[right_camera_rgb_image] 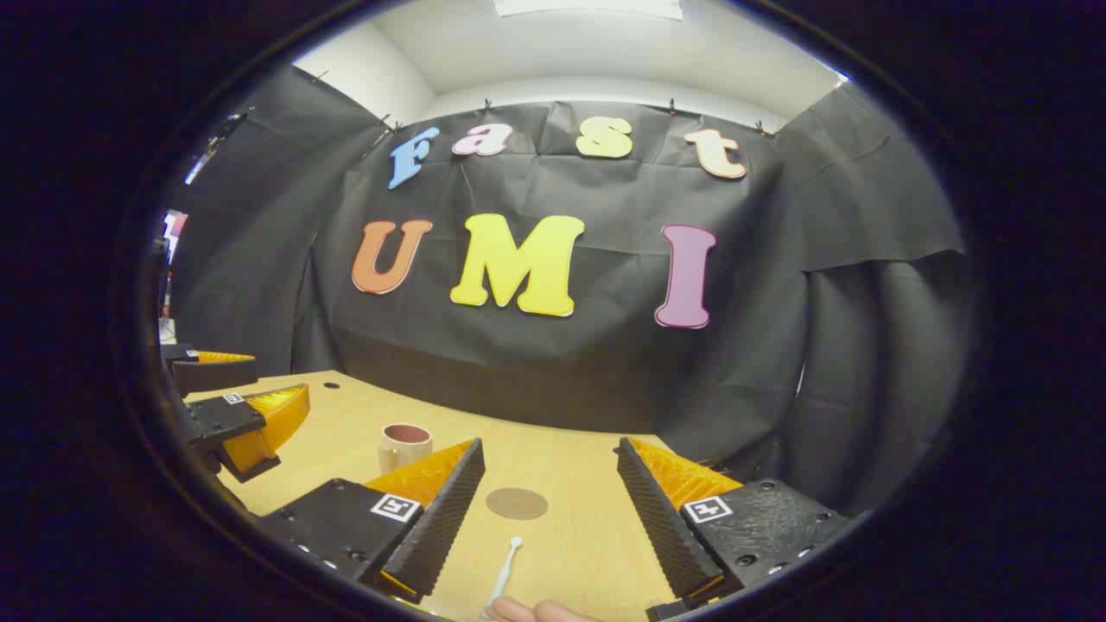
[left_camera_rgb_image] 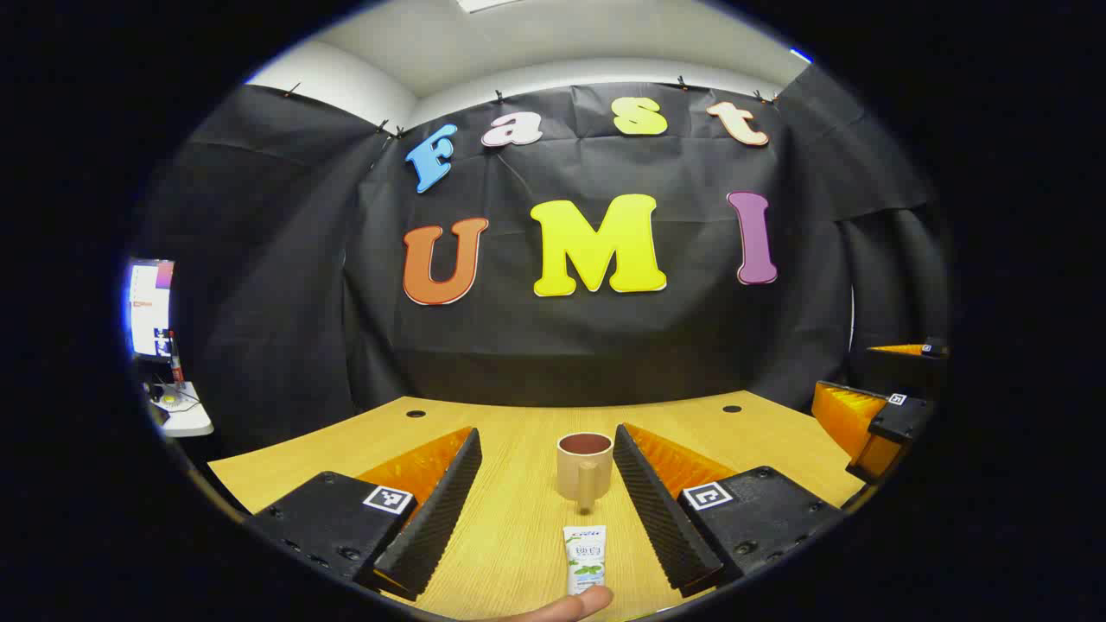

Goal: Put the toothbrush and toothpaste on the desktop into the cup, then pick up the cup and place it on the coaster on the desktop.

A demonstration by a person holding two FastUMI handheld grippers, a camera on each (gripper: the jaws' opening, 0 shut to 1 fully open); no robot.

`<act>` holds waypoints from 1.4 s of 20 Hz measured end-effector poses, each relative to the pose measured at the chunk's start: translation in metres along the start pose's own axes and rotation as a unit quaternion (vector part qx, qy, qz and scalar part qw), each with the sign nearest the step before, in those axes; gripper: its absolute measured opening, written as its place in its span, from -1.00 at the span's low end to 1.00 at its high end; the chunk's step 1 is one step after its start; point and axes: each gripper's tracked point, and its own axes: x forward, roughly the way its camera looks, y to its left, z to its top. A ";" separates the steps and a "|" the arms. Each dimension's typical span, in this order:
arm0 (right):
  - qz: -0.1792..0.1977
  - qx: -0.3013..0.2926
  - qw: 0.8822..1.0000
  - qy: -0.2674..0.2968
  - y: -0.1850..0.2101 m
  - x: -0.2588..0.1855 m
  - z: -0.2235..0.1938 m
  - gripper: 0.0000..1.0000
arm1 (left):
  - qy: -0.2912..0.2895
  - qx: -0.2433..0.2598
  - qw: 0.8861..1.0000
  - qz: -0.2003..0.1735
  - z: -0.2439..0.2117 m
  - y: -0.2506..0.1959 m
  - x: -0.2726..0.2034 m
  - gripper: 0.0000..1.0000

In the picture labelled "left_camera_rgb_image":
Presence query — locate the computer monitor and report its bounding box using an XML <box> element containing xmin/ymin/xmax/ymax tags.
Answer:
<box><xmin>128</xmin><ymin>257</ymin><xmax>175</xmax><ymax>360</ymax></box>

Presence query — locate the wooden desktop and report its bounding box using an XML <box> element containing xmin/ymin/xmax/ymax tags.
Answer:
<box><xmin>207</xmin><ymin>390</ymin><xmax>869</xmax><ymax>622</ymax></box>

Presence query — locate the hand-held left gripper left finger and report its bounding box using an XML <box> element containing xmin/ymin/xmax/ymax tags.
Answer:
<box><xmin>246</xmin><ymin>426</ymin><xmax>483</xmax><ymax>603</ymax></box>

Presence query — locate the beige cup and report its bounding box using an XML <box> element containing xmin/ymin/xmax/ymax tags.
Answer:
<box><xmin>556</xmin><ymin>432</ymin><xmax>615</xmax><ymax>512</ymax></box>

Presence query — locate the white toothpaste tube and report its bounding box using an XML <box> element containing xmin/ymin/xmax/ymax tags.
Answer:
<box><xmin>563</xmin><ymin>524</ymin><xmax>608</xmax><ymax>597</ymax></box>

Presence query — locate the black backdrop cloth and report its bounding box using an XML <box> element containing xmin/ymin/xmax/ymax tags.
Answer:
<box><xmin>138</xmin><ymin>79</ymin><xmax>951</xmax><ymax>450</ymax></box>

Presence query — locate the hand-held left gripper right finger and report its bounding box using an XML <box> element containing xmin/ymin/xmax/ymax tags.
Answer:
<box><xmin>612</xmin><ymin>422</ymin><xmax>846</xmax><ymax>599</ymax></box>

